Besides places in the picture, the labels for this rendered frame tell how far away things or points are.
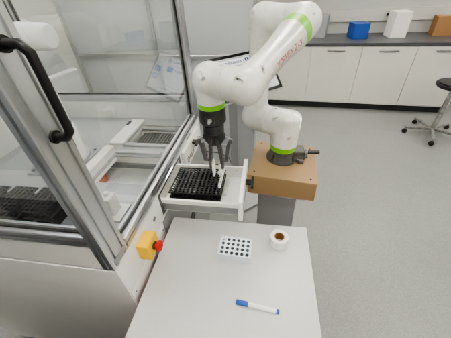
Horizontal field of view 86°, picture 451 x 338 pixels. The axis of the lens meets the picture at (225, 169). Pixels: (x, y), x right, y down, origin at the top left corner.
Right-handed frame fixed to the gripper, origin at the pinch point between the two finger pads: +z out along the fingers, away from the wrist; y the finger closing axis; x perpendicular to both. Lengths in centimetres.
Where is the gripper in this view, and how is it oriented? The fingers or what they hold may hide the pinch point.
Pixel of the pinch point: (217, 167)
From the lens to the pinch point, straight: 96.4
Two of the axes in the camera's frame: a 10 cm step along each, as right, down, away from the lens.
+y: 9.9, 0.5, -1.5
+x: 1.5, -6.1, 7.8
